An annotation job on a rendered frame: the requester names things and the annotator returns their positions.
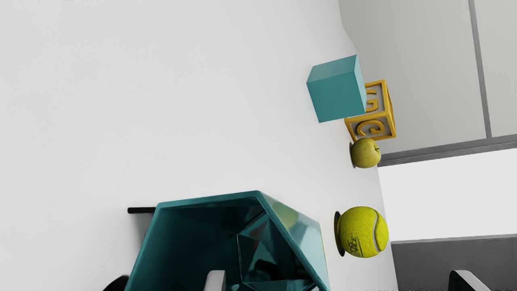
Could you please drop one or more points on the teal cube block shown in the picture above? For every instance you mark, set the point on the teal cube block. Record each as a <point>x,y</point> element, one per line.
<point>335,95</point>

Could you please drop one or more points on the yellow-green apple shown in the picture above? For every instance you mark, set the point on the yellow-green apple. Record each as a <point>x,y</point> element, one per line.
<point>364,153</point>

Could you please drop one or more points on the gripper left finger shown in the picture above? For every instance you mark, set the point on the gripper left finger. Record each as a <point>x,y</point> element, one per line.
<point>216,282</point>

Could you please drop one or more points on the teal faceted mug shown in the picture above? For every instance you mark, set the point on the teal faceted mug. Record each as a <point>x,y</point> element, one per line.
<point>190,242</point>

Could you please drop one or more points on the yellow tennis ball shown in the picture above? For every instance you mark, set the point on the yellow tennis ball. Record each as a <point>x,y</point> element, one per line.
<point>361,232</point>

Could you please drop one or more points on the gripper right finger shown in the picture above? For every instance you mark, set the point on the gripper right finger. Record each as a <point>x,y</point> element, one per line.
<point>464,282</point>

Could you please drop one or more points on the yellow letter block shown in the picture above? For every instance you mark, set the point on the yellow letter block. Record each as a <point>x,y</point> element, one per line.
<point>373,127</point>

